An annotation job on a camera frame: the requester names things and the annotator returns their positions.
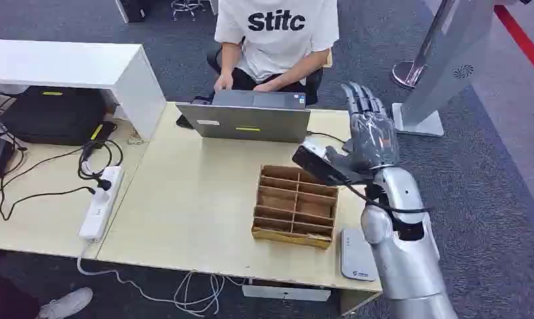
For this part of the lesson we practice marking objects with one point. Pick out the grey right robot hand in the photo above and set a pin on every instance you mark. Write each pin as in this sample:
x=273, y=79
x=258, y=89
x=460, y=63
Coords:
x=374, y=136

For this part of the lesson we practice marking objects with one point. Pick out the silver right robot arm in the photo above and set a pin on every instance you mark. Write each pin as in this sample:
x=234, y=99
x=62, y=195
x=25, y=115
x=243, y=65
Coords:
x=408, y=259

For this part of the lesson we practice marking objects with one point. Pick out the wooden divided card box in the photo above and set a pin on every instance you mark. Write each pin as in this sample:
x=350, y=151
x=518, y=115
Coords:
x=293, y=207

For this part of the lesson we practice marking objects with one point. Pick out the grey floor stand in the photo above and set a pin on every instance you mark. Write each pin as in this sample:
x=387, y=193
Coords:
x=452, y=53

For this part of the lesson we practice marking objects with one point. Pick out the flat grey device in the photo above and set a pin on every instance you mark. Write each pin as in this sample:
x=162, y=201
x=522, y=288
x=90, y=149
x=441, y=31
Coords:
x=357, y=255

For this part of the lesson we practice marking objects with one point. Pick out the person's left hand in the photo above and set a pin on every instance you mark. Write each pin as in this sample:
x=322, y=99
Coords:
x=262, y=87

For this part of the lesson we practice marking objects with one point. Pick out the person's hand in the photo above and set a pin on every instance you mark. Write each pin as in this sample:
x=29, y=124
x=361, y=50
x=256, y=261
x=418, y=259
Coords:
x=223, y=83
x=262, y=87

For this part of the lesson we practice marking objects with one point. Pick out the grey laptop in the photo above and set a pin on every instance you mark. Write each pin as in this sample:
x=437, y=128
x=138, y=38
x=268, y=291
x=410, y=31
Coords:
x=249, y=123

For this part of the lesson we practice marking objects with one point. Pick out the person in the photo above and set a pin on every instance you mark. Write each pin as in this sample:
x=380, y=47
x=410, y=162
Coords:
x=276, y=39

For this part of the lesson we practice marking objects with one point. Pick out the person's right hand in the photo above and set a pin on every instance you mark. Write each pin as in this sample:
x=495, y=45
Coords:
x=223, y=83

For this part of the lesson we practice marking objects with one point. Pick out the chrome chair base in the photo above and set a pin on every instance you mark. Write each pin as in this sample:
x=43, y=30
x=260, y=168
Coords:
x=188, y=6

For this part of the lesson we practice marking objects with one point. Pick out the black adapter with yellow label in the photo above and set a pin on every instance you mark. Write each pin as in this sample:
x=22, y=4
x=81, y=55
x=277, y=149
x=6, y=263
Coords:
x=103, y=130

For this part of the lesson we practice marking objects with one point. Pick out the dark cabinet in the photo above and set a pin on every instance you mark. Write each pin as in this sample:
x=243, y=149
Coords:
x=135, y=9

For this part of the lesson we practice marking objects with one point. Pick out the black plug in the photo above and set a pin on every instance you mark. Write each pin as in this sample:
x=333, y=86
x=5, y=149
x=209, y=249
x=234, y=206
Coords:
x=103, y=183

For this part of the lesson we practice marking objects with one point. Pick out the white power strip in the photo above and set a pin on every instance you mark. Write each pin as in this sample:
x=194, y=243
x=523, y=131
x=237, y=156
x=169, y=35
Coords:
x=100, y=204

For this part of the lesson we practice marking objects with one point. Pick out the white desk shelf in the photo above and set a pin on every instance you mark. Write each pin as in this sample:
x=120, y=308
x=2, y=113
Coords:
x=73, y=61

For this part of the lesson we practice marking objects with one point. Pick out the large black case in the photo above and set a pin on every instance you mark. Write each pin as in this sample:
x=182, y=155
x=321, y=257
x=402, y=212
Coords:
x=51, y=116

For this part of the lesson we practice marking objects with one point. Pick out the white shoe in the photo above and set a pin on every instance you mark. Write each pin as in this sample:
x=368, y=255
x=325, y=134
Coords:
x=67, y=304

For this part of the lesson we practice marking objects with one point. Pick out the person's leg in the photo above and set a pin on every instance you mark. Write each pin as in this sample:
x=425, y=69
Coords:
x=7, y=299

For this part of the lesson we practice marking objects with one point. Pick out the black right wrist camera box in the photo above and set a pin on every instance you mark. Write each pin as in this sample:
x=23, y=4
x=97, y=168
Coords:
x=315, y=164

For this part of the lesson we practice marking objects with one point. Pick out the chrome stanchion post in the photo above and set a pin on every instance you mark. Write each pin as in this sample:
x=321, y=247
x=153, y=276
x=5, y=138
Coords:
x=410, y=72

